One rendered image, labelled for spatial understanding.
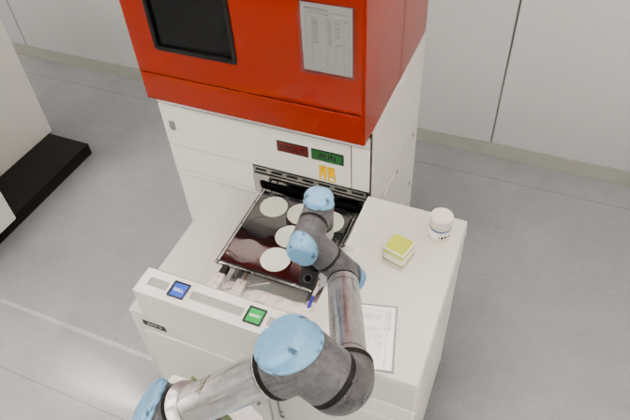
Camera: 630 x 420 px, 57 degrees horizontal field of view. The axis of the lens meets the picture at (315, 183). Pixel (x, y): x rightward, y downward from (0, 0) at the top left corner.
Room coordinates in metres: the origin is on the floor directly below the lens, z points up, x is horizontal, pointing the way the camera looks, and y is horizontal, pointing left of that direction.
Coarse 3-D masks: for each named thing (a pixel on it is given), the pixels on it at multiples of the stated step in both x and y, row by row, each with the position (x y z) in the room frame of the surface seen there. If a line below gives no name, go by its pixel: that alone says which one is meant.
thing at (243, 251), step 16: (272, 192) 1.53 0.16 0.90; (256, 208) 1.46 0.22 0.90; (288, 208) 1.45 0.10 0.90; (256, 224) 1.38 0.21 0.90; (272, 224) 1.38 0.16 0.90; (288, 224) 1.37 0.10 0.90; (240, 240) 1.31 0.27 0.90; (256, 240) 1.31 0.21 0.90; (272, 240) 1.30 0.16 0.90; (224, 256) 1.25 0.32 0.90; (240, 256) 1.24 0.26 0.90; (256, 256) 1.24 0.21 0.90; (272, 272) 1.17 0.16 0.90; (288, 272) 1.16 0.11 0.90
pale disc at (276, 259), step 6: (264, 252) 1.25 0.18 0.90; (270, 252) 1.25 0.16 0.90; (276, 252) 1.25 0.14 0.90; (282, 252) 1.25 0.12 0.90; (264, 258) 1.23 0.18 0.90; (270, 258) 1.23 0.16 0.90; (276, 258) 1.23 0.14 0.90; (282, 258) 1.22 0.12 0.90; (288, 258) 1.22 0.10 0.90; (264, 264) 1.20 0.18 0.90; (270, 264) 1.20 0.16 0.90; (276, 264) 1.20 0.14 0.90; (282, 264) 1.20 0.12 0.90; (288, 264) 1.19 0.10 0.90; (270, 270) 1.18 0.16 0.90; (276, 270) 1.17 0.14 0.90
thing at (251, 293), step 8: (224, 288) 1.13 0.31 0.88; (248, 288) 1.13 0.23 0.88; (248, 296) 1.09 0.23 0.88; (256, 296) 1.09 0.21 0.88; (264, 296) 1.09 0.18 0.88; (272, 296) 1.09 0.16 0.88; (264, 304) 1.06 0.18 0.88; (272, 304) 1.06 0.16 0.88; (280, 304) 1.06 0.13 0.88; (288, 304) 1.06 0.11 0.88; (296, 304) 1.05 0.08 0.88; (296, 312) 1.02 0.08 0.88
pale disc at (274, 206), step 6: (270, 198) 1.51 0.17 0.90; (276, 198) 1.50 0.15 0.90; (264, 204) 1.47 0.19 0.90; (270, 204) 1.47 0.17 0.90; (276, 204) 1.47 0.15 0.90; (282, 204) 1.47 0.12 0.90; (264, 210) 1.45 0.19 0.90; (270, 210) 1.44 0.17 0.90; (276, 210) 1.44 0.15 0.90; (282, 210) 1.44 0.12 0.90; (270, 216) 1.42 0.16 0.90; (276, 216) 1.42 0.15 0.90
